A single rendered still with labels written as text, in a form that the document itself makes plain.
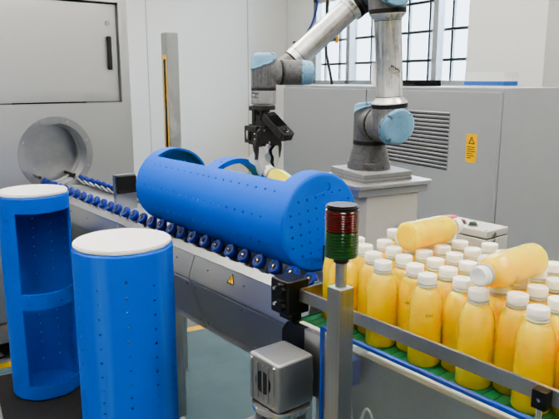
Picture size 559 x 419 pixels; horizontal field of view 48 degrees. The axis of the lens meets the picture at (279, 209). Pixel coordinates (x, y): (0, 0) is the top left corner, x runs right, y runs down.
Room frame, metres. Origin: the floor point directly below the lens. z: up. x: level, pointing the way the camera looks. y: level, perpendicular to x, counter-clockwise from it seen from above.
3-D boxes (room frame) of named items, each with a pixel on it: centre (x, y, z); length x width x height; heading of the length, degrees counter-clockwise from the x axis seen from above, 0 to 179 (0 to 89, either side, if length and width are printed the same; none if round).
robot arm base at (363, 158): (2.19, -0.31, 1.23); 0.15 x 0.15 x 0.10
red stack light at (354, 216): (1.14, -0.12, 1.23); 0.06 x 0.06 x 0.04
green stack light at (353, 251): (1.14, -0.12, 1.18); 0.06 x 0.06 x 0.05
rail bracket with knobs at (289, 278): (1.51, -0.03, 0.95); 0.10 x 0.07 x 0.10; 129
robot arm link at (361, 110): (2.18, -0.32, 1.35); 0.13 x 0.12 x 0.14; 19
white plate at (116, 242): (1.75, 0.45, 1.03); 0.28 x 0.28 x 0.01
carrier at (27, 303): (2.58, 1.03, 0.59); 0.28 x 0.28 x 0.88
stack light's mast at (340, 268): (1.14, -0.12, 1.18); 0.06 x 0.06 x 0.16
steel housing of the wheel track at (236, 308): (2.49, 0.50, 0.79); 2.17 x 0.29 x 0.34; 39
